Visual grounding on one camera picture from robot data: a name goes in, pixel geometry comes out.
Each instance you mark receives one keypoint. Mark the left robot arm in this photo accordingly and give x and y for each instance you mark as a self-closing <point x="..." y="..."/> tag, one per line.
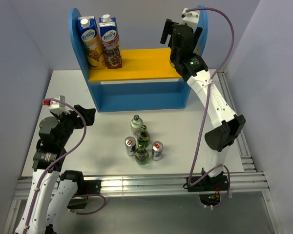
<point x="51" y="192"/>

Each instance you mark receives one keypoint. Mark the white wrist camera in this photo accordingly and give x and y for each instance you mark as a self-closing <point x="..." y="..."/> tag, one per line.
<point x="55" y="107"/>
<point x="190" y="18"/>

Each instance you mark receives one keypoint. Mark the green glass bottle front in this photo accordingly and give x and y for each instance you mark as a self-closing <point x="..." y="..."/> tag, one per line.
<point x="141" y="155"/>

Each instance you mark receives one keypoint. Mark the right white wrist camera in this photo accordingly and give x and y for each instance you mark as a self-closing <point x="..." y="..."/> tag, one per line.
<point x="190" y="18"/>

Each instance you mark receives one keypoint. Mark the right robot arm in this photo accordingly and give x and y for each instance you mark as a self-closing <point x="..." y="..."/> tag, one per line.
<point x="227" y="125"/>

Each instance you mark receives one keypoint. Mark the energy drink can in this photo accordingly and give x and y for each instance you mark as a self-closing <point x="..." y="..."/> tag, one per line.
<point x="157" y="150"/>
<point x="130" y="144"/>

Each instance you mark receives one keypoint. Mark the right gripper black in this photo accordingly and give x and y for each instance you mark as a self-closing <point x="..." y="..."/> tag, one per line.
<point x="168" y="30"/>

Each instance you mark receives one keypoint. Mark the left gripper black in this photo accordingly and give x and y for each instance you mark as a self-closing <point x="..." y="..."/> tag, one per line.
<point x="73" y="116"/>

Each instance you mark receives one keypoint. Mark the grape juice carton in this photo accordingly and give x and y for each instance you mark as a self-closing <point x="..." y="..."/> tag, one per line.
<point x="110" y="41"/>

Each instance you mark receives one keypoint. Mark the pineapple juice carton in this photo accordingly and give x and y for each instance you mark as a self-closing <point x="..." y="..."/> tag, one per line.
<point x="91" y="41"/>

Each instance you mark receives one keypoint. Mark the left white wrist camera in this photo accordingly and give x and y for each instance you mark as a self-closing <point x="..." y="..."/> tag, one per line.
<point x="55" y="107"/>

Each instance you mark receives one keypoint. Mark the blue and yellow wooden shelf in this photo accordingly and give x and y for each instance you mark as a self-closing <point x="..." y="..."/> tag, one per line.
<point x="145" y="82"/>

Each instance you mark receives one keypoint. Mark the green glass bottle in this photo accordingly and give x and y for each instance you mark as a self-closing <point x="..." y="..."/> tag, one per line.
<point x="141" y="155"/>
<point x="143" y="136"/>

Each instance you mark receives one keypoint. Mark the aluminium frame rail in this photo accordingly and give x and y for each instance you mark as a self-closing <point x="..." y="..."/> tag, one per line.
<point x="122" y="180"/>

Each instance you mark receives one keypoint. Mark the clear glass bottle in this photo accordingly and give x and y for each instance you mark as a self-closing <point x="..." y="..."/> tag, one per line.
<point x="136" y="124"/>

